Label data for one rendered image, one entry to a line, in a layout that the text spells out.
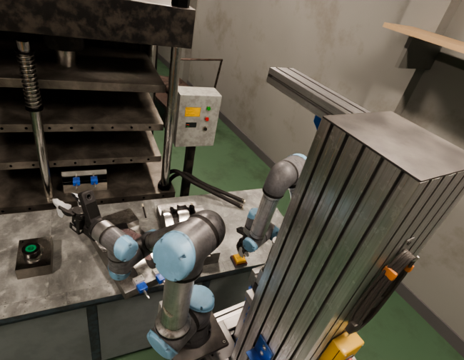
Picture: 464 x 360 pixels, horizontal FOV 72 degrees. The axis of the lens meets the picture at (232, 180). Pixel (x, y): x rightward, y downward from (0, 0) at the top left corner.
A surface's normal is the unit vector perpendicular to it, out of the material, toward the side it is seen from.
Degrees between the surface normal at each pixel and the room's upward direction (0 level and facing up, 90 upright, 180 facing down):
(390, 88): 90
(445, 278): 90
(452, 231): 90
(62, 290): 0
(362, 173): 90
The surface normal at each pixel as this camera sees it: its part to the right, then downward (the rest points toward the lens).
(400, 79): -0.85, 0.15
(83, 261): 0.19, -0.80
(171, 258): -0.52, 0.28
